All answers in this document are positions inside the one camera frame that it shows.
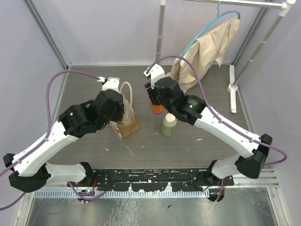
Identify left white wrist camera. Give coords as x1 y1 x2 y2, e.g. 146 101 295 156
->
98 77 120 93

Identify olive green lotion bottle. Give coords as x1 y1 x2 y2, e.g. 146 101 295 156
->
162 113 177 137

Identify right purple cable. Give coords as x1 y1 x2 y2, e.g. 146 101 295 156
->
147 55 288 203

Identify aluminium frame post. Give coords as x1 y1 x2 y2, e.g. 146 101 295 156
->
23 0 72 69

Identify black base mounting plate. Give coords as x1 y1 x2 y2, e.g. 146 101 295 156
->
72 169 222 192

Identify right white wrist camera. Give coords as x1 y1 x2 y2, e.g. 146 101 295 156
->
143 64 165 89

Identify metal clothes rack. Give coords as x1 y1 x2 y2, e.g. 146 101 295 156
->
156 0 296 113

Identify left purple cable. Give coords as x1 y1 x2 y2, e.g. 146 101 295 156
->
0 71 111 211

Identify purple cable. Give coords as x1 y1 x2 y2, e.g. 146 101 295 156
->
0 71 111 211
147 55 288 203

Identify teal clothes hanger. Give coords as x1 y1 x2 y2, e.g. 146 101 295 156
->
180 10 241 57

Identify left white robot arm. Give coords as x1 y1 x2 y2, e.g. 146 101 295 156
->
3 89 124 193

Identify orange bottle blue pump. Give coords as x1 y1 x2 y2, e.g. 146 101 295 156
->
149 94 164 114

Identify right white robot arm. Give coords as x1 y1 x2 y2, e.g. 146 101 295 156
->
144 77 272 186

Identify watermelon print canvas bag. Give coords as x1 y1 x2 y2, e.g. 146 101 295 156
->
109 81 141 140

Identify beige shirt on hanger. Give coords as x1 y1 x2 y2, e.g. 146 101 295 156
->
166 16 240 92

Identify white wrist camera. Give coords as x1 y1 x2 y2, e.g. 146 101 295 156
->
143 64 165 89
98 77 120 93

